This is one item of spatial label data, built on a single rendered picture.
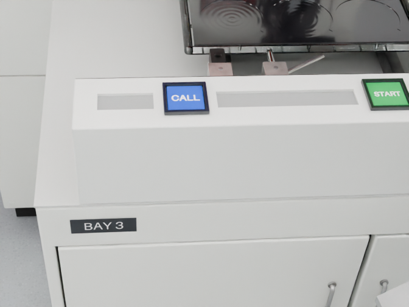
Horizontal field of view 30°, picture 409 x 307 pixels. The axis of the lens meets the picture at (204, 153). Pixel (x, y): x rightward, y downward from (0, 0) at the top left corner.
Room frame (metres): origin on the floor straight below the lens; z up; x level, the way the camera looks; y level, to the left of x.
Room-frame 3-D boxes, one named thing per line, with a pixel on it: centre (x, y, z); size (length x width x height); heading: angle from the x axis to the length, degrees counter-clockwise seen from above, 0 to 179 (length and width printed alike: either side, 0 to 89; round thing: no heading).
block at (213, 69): (0.82, -0.02, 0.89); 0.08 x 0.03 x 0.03; 8
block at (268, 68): (0.83, -0.10, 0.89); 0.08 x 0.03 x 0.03; 8
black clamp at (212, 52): (0.88, -0.01, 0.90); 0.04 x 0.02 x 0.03; 8
